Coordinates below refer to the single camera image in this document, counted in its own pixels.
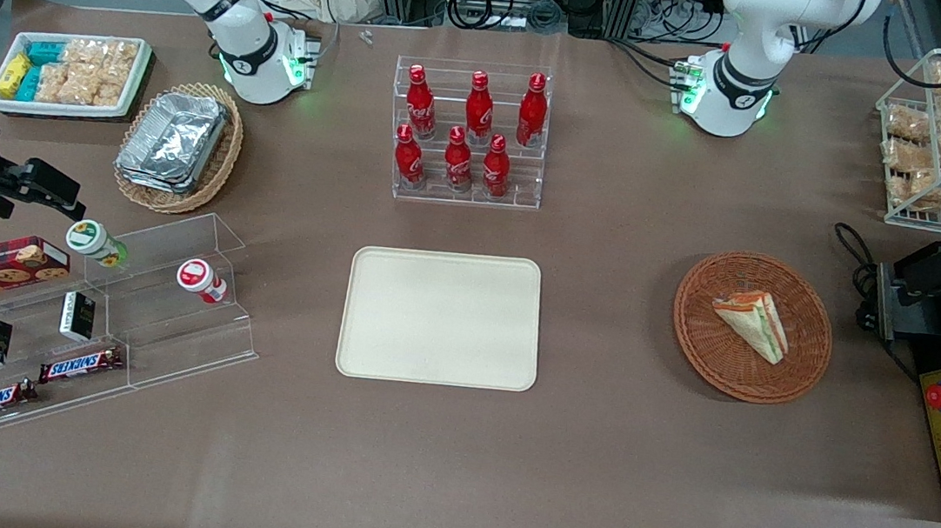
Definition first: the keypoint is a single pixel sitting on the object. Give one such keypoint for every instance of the clear acrylic stepped shelf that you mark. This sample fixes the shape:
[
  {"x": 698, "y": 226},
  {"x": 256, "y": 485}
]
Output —
[{"x": 166, "y": 328}]

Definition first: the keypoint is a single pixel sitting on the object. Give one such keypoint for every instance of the brown round wicker basket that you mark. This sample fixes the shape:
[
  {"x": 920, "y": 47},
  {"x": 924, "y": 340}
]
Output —
[{"x": 713, "y": 368}]

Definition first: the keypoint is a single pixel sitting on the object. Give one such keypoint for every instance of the small metal clip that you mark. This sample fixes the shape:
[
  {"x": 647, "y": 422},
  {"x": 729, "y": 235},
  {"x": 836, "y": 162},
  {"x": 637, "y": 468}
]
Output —
[{"x": 366, "y": 36}]

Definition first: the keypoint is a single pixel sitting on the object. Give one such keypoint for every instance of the red cola bottle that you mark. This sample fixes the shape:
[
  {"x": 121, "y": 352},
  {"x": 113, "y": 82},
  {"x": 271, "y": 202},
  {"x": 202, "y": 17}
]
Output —
[
  {"x": 409, "y": 161},
  {"x": 421, "y": 106},
  {"x": 533, "y": 113},
  {"x": 495, "y": 170},
  {"x": 479, "y": 112},
  {"x": 458, "y": 165}
]

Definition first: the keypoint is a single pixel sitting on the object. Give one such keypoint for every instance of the red lid small bottle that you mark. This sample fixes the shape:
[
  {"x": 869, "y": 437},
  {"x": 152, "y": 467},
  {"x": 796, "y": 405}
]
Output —
[{"x": 196, "y": 277}]

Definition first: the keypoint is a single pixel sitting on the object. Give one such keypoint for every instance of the green lid small bottle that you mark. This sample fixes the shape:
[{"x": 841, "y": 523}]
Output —
[{"x": 88, "y": 240}]

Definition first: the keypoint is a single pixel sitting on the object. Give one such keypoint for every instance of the white power strip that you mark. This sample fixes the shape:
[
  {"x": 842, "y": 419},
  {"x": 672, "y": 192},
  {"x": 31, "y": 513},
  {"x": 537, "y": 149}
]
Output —
[{"x": 488, "y": 17}]

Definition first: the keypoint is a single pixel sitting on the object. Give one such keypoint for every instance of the teal snack packet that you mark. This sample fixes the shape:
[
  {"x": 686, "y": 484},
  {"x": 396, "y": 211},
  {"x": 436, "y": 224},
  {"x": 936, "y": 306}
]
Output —
[
  {"x": 29, "y": 83},
  {"x": 45, "y": 52}
]

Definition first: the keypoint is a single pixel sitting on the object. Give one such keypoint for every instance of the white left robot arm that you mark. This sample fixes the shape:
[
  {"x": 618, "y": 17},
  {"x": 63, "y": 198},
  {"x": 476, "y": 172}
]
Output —
[{"x": 757, "y": 32}]

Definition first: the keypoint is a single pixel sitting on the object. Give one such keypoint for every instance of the yellow snack packet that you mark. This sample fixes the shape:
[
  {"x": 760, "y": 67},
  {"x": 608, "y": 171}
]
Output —
[{"x": 13, "y": 76}]

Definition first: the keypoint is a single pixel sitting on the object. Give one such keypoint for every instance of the grey metal box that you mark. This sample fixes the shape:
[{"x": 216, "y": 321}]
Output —
[{"x": 886, "y": 303}]

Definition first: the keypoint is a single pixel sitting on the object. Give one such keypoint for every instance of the clear acrylic bottle rack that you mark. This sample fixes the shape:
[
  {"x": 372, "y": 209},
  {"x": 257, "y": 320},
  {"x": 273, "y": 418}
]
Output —
[{"x": 530, "y": 192}]

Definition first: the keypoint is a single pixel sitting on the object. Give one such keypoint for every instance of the clear rice cracker bag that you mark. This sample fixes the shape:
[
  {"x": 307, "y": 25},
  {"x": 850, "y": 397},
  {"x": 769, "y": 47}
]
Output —
[
  {"x": 83, "y": 52},
  {"x": 121, "y": 57},
  {"x": 82, "y": 83},
  {"x": 110, "y": 88},
  {"x": 53, "y": 83}
]

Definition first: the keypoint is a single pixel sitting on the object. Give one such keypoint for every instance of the white rectangular snack tray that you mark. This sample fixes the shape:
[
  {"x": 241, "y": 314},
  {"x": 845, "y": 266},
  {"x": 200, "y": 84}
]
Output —
[{"x": 67, "y": 110}]

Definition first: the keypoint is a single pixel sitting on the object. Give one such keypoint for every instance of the triangular sandwich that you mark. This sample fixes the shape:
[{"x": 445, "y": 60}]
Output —
[{"x": 757, "y": 325}]

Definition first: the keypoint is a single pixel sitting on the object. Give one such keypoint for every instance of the beige rectangular plastic tray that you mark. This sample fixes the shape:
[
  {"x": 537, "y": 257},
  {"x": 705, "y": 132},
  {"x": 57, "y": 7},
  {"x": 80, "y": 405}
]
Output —
[{"x": 440, "y": 318}]

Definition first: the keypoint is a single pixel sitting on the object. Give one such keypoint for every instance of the light oval wicker basket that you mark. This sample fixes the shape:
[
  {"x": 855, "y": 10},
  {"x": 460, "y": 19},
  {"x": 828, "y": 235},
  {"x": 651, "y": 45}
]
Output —
[{"x": 220, "y": 163}]

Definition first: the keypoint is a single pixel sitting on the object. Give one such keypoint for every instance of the stacked aluminium foil trays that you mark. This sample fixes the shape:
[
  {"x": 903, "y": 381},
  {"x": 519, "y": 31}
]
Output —
[{"x": 173, "y": 141}]

